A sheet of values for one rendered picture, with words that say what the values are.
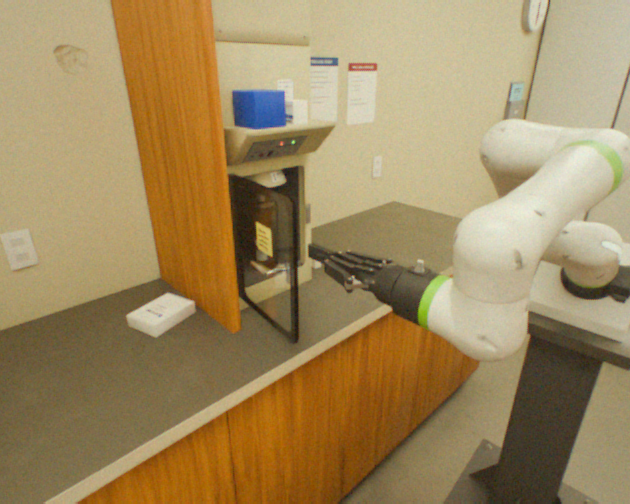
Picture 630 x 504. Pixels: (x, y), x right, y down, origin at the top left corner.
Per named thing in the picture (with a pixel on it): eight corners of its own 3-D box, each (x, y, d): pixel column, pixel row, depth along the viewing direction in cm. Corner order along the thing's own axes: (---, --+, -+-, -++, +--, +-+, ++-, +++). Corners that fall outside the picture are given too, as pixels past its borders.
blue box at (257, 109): (234, 126, 110) (231, 90, 106) (264, 123, 116) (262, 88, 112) (256, 130, 103) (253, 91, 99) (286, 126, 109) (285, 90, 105)
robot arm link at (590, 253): (565, 241, 128) (564, 209, 113) (626, 257, 118) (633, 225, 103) (546, 276, 126) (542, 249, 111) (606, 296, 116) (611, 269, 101)
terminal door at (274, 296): (243, 298, 129) (233, 172, 113) (298, 346, 107) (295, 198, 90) (241, 299, 129) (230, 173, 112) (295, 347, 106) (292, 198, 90)
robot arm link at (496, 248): (603, 217, 72) (535, 204, 79) (621, 151, 66) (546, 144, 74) (514, 316, 51) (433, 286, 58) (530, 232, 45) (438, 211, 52)
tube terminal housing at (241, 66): (199, 284, 148) (166, 44, 116) (270, 258, 168) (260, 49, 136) (238, 311, 131) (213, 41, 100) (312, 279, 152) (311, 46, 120)
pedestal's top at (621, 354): (643, 321, 134) (647, 311, 132) (629, 371, 112) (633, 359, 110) (535, 289, 153) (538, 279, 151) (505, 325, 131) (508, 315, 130)
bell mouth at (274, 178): (221, 180, 134) (219, 164, 132) (264, 172, 145) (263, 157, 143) (252, 191, 122) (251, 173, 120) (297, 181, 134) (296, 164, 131)
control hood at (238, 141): (224, 165, 112) (221, 127, 108) (311, 150, 132) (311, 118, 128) (249, 172, 104) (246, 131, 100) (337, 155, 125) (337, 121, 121)
